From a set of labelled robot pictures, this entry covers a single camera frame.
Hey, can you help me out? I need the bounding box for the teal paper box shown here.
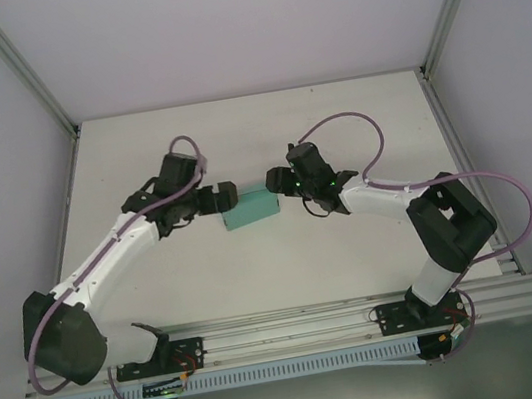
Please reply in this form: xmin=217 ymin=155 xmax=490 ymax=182
xmin=217 ymin=184 xmax=285 ymax=236

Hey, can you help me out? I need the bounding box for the left black controller board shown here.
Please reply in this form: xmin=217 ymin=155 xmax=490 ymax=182
xmin=139 ymin=377 xmax=187 ymax=399

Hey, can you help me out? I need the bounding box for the black controller board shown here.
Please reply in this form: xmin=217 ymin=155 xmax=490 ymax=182
xmin=139 ymin=377 xmax=187 ymax=399
xmin=415 ymin=328 xmax=462 ymax=367

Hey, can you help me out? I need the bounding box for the right black controller board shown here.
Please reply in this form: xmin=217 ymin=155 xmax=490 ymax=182
xmin=415 ymin=328 xmax=462 ymax=367

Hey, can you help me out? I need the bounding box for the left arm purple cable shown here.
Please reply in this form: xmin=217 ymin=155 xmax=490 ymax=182
xmin=0 ymin=132 xmax=246 ymax=399

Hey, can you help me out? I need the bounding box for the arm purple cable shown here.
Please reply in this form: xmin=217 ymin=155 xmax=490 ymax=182
xmin=0 ymin=132 xmax=246 ymax=399
xmin=293 ymin=84 xmax=532 ymax=382

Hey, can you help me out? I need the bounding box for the left aluminium side rail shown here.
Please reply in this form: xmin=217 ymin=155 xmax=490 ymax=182
xmin=13 ymin=132 xmax=114 ymax=358

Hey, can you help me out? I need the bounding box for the aluminium side rail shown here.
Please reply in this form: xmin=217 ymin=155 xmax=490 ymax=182
xmin=420 ymin=66 xmax=530 ymax=287
xmin=13 ymin=132 xmax=114 ymax=358

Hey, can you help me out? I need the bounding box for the aluminium mounting rail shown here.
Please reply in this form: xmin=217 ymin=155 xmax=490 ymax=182
xmin=18 ymin=267 xmax=532 ymax=399

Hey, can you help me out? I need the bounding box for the right aluminium side rail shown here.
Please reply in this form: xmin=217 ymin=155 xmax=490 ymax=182
xmin=420 ymin=66 xmax=530 ymax=287

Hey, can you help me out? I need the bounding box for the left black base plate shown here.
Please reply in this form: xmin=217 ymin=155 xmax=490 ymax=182
xmin=112 ymin=334 xmax=209 ymax=384

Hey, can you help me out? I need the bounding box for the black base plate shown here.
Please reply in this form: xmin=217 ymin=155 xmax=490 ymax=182
xmin=112 ymin=334 xmax=209 ymax=384
xmin=372 ymin=290 xmax=469 ymax=340

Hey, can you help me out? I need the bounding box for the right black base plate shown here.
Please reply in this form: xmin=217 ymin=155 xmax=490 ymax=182
xmin=372 ymin=290 xmax=469 ymax=340

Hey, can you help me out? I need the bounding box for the slotted grey cable duct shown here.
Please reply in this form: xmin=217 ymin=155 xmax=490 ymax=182
xmin=46 ymin=335 xmax=427 ymax=399

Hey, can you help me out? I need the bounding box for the left aluminium frame post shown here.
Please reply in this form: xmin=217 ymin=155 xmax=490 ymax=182
xmin=0 ymin=0 xmax=83 ymax=150

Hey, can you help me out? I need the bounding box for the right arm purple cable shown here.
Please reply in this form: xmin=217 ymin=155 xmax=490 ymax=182
xmin=293 ymin=84 xmax=532 ymax=382

